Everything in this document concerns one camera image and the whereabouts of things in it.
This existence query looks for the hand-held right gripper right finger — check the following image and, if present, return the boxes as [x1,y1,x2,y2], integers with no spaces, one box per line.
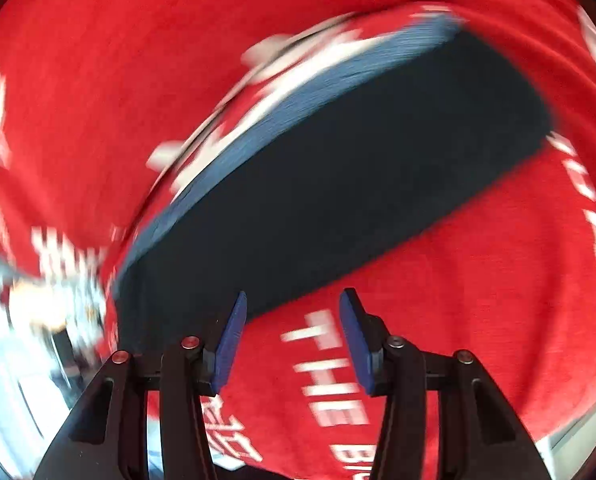
[339,287,548,480]

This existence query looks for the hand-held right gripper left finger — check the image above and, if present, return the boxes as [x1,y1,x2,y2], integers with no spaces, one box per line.
[32,291,249,480]

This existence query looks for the dark navy pants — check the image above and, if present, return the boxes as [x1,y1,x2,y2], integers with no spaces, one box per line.
[110,12,553,357]

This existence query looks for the red printed blanket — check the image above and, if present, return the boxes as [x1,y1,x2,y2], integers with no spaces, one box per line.
[0,0,596,480]

